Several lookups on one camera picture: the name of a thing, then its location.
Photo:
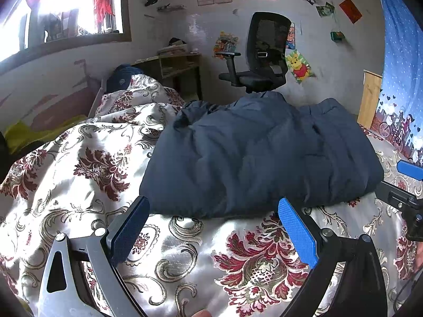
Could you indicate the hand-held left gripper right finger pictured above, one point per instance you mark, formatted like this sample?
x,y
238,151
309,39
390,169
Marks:
x,y
297,234

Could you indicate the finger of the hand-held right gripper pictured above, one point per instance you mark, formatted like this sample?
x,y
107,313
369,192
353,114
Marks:
x,y
393,193
411,170

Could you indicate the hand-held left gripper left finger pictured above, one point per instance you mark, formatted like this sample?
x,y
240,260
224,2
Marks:
x,y
129,231

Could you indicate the navy puffer jacket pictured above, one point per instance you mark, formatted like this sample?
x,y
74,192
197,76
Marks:
x,y
248,158

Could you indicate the person's left hand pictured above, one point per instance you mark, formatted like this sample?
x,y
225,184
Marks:
x,y
201,313

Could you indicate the floral bedspread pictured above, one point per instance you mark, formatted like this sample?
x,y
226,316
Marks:
x,y
82,185

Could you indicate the wooden cabinet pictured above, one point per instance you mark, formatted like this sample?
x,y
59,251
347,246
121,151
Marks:
x,y
370,102

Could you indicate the blue printed curtain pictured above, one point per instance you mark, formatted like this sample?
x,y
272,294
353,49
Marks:
x,y
400,72

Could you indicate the wooden bed headboard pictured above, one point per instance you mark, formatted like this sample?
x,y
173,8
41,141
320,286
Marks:
x,y
97,100

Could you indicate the yellow-green cloth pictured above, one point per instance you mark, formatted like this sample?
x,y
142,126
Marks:
x,y
23,135

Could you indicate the dark cloth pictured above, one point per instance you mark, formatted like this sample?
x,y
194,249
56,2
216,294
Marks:
x,y
5,152

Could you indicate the yellow bear cartoon poster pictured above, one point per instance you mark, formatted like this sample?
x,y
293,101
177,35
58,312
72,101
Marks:
x,y
299,67

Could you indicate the small green hanging box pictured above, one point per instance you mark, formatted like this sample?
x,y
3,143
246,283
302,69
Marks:
x,y
337,36

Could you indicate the red paper envelope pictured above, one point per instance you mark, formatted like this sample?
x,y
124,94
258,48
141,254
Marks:
x,y
351,10

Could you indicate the wooden desk with shelf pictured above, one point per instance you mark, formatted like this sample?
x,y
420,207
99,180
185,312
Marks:
x,y
180,61

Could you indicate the cartoon poster with red figures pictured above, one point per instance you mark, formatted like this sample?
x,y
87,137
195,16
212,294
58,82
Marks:
x,y
291,36

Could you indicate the green photo card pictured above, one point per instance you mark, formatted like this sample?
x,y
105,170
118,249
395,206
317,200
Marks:
x,y
325,9

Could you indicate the stack of books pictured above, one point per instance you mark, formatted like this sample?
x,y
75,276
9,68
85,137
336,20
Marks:
x,y
173,50

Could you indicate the dark item on books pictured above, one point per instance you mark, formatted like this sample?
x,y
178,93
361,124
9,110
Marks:
x,y
175,41

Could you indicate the black office chair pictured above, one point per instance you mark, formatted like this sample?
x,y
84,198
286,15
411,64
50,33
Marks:
x,y
267,33

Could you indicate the colourful cartoon poster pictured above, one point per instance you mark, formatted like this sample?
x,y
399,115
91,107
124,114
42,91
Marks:
x,y
226,43

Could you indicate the window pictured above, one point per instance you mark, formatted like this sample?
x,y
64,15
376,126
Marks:
x,y
66,10

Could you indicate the small wall shelf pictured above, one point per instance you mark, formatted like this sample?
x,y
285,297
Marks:
x,y
170,7

